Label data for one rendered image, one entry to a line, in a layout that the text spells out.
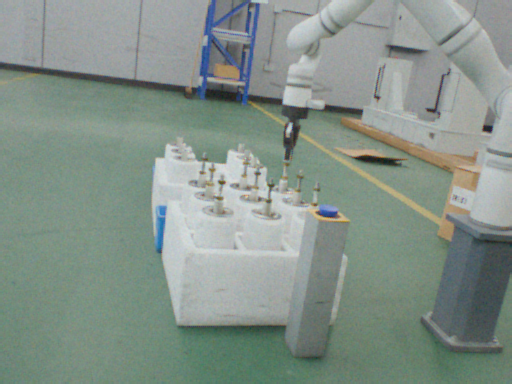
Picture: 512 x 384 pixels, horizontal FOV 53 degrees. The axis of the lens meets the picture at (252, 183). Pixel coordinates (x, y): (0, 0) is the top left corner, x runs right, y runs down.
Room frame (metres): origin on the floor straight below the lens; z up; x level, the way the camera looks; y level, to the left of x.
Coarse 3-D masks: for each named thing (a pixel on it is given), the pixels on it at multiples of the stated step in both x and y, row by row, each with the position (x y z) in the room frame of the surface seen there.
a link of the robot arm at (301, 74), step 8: (320, 40) 1.42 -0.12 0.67; (320, 48) 1.42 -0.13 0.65; (304, 56) 1.46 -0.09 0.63; (312, 56) 1.43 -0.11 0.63; (320, 56) 1.43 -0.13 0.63; (296, 64) 1.41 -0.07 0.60; (304, 64) 1.42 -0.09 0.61; (312, 64) 1.42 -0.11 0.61; (288, 72) 1.43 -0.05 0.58; (296, 72) 1.40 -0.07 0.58; (304, 72) 1.40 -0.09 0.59; (312, 72) 1.41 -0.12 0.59; (288, 80) 1.42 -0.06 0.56; (296, 80) 1.40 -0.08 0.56; (304, 80) 1.40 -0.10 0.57; (312, 80) 1.42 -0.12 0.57
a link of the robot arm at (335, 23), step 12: (336, 0) 1.33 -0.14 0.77; (348, 0) 1.31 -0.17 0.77; (360, 0) 1.31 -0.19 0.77; (372, 0) 1.32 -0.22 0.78; (324, 12) 1.35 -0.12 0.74; (336, 12) 1.32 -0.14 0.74; (348, 12) 1.32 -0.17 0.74; (360, 12) 1.33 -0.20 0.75; (324, 24) 1.35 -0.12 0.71; (336, 24) 1.34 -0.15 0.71; (348, 24) 1.35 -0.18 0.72
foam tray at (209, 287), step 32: (192, 256) 1.05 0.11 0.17; (224, 256) 1.07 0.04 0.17; (256, 256) 1.09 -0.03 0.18; (288, 256) 1.11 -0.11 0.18; (192, 288) 1.05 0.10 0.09; (224, 288) 1.07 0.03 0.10; (256, 288) 1.09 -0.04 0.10; (288, 288) 1.12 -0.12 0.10; (192, 320) 1.05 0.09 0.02; (224, 320) 1.07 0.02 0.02; (256, 320) 1.10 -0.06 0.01
